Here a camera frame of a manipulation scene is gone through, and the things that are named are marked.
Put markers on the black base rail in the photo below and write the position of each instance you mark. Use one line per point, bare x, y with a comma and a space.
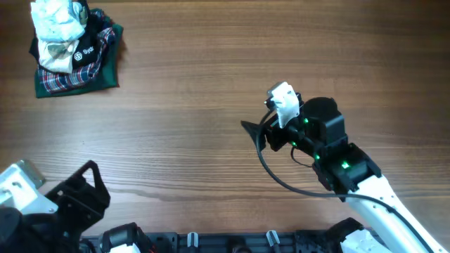
232, 242

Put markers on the cream camouflage garment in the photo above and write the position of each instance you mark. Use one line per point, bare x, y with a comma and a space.
57, 56

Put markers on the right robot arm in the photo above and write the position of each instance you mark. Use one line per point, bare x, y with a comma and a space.
317, 128

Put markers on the red plaid shirt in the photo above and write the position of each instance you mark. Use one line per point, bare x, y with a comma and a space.
70, 79

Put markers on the light blue striped garment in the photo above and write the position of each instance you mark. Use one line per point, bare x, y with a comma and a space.
59, 20

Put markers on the green folded cloth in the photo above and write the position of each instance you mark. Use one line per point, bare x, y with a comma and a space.
109, 70

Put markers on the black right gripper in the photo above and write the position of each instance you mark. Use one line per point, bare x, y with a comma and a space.
273, 132

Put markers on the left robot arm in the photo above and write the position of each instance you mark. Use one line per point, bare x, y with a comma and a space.
55, 222

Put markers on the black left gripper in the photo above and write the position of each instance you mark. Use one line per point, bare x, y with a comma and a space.
90, 201

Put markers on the black garment white logo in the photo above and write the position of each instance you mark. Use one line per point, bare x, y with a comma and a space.
88, 46

